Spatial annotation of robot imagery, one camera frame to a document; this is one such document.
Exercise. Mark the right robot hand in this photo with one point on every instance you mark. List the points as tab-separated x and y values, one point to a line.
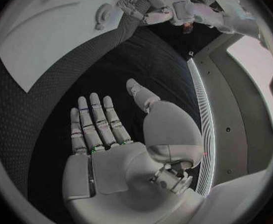
117	168

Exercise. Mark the gear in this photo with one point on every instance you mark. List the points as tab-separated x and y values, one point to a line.
103	15

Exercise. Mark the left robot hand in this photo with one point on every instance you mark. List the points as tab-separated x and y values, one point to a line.
147	9

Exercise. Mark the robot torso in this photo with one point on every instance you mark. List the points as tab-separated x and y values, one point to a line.
229	104

